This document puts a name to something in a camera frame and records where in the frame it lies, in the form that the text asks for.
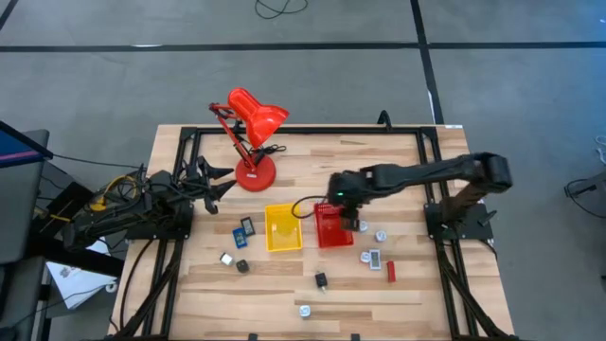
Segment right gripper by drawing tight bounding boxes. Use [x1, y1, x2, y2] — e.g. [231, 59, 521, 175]
[328, 166, 378, 232]

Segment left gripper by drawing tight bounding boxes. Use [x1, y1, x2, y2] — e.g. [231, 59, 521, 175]
[177, 154, 239, 216]

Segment red plastic basket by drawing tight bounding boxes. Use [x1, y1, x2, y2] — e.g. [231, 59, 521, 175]
[312, 201, 355, 249]

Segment blue rectangular box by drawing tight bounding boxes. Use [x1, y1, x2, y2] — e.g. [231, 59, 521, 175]
[231, 226, 249, 250]

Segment yellow plastic basket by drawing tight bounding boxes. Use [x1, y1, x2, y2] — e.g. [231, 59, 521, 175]
[263, 202, 304, 253]

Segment red desk lamp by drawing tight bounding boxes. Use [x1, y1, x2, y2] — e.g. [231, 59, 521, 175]
[207, 86, 291, 193]

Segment white paper sheets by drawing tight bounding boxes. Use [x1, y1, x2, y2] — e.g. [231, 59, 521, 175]
[45, 234, 118, 311]

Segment dark grey side desk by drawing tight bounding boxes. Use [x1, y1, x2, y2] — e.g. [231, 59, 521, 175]
[0, 128, 52, 341]

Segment blue screen monitor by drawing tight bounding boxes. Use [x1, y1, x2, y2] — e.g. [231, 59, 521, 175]
[0, 119, 55, 171]

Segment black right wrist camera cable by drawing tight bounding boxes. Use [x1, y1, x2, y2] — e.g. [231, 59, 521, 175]
[290, 194, 332, 221]

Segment black lamp cord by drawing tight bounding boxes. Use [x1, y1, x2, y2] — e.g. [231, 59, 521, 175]
[253, 143, 288, 158]

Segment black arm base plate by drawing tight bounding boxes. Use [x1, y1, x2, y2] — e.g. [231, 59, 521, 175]
[423, 202, 494, 242]
[123, 201, 195, 242]

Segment black aluminium table frame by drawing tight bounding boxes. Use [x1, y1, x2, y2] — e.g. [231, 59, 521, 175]
[106, 123, 522, 341]

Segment yellow cable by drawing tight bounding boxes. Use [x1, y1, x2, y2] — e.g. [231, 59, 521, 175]
[88, 173, 139, 213]

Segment black cable under table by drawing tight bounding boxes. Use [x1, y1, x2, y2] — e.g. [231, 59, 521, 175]
[107, 239, 157, 335]

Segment black floor cable loop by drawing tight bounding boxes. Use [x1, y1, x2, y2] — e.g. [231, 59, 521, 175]
[254, 0, 310, 21]

